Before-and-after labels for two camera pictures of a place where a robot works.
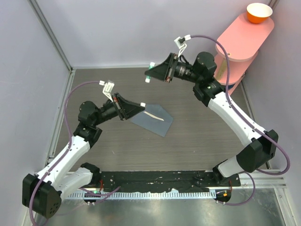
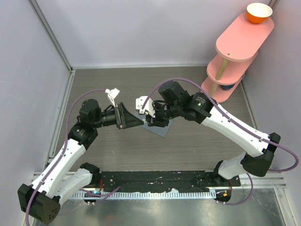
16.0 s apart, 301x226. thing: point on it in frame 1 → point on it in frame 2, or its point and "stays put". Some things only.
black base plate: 162,181 stays put
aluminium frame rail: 48,28 stays put
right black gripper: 171,68 → 152,118
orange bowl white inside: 257,12 stays put
